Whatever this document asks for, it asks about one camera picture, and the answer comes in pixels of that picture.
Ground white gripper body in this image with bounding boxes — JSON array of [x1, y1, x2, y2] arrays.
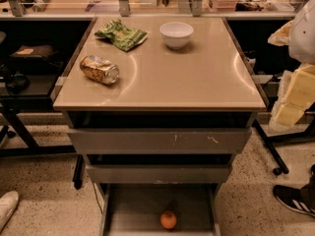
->
[[268, 21, 292, 46]]

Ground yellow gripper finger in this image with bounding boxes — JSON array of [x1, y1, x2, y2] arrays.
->
[[269, 64, 315, 127]]

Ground orange fruit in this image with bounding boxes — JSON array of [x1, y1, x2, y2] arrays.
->
[[159, 210, 177, 230]]

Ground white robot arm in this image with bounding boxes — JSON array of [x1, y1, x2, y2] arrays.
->
[[268, 0, 315, 127]]

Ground grey drawer cabinet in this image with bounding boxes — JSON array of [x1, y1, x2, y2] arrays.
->
[[52, 15, 270, 236]]

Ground top grey drawer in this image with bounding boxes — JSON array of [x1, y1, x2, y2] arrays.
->
[[68, 128, 251, 154]]

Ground grey drawer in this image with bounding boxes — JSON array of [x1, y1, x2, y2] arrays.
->
[[68, 128, 251, 154], [86, 165, 231, 184]]

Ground open bottom drawer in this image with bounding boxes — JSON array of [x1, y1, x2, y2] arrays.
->
[[98, 184, 221, 236]]

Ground middle grey drawer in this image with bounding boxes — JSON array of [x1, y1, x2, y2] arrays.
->
[[86, 165, 231, 184]]

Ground white ceramic bowl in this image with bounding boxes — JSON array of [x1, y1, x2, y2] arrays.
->
[[159, 22, 194, 49]]

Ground black striped sneaker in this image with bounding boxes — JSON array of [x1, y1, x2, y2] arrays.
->
[[273, 185, 315, 217]]

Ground green chip bag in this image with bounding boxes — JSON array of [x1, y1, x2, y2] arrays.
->
[[94, 19, 147, 52]]

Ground crushed gold soda can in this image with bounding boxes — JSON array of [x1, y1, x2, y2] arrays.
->
[[80, 55, 119, 86]]

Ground black bag on shelf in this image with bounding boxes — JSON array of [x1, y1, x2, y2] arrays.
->
[[9, 45, 57, 72]]

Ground black headphones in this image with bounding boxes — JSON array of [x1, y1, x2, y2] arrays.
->
[[3, 74, 30, 93]]

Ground white shoe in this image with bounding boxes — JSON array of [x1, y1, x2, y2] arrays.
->
[[0, 191, 20, 232]]

